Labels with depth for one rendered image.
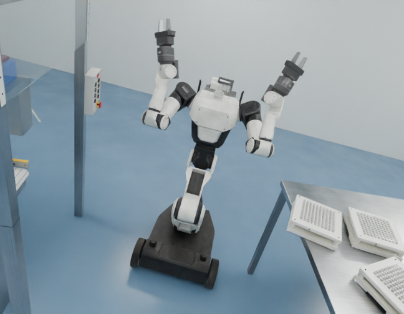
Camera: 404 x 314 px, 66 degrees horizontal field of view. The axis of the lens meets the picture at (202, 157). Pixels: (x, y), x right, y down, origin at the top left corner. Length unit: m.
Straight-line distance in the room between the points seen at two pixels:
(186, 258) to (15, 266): 1.05
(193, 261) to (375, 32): 3.78
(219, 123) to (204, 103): 0.14
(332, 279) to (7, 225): 1.35
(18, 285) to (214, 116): 1.26
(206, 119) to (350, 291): 1.09
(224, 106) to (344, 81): 3.31
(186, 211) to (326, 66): 3.43
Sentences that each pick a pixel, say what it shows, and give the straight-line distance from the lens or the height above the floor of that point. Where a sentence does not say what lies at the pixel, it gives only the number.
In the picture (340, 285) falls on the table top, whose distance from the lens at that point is 1.55.
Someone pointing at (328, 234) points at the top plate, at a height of 0.91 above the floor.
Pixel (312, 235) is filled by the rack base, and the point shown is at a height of 0.87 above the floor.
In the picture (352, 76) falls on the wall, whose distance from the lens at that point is 4.93.
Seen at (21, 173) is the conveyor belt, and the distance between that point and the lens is 1.65.
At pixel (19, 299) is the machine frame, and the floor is 0.38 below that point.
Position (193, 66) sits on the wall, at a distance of 4.80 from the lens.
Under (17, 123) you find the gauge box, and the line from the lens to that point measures 1.49.
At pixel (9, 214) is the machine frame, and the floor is 0.92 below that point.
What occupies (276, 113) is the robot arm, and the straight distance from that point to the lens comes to 1.69.
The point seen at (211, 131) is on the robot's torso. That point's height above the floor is 1.06.
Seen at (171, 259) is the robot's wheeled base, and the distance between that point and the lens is 2.18.
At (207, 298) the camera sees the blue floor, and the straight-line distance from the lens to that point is 2.30.
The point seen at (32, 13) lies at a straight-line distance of 1.32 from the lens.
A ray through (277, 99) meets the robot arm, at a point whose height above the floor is 1.37.
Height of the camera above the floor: 1.85
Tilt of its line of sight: 31 degrees down
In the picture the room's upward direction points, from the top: 14 degrees clockwise
